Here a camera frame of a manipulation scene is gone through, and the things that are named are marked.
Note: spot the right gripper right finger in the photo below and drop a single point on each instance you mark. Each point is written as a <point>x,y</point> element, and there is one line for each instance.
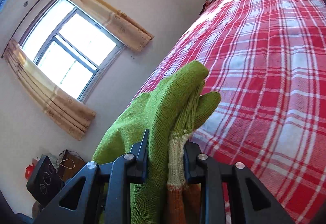
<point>249,200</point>

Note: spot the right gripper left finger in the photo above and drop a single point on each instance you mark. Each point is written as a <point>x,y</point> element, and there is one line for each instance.
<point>100,190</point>

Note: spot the green striped knit sweater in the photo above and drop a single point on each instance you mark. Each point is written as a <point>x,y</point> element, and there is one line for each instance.
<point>170,113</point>

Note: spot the brown wooden furniture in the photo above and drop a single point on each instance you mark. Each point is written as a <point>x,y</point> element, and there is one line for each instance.
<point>68,164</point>

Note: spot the black box with circles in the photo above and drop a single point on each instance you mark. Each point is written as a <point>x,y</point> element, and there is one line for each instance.
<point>44,183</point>

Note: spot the red object on floor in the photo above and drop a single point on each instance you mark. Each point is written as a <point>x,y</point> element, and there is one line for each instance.
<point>29,169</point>

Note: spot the yellow side curtain far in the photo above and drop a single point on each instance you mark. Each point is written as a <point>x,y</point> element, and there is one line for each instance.
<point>67,112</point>

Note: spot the red plaid bed sheet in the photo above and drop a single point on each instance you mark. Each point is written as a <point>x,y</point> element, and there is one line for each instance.
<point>266,58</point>

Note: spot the side window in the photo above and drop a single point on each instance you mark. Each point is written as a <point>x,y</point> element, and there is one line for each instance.
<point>70,47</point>

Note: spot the yellow side window curtain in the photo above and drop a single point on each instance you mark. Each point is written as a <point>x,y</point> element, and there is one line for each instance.
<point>129,32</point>

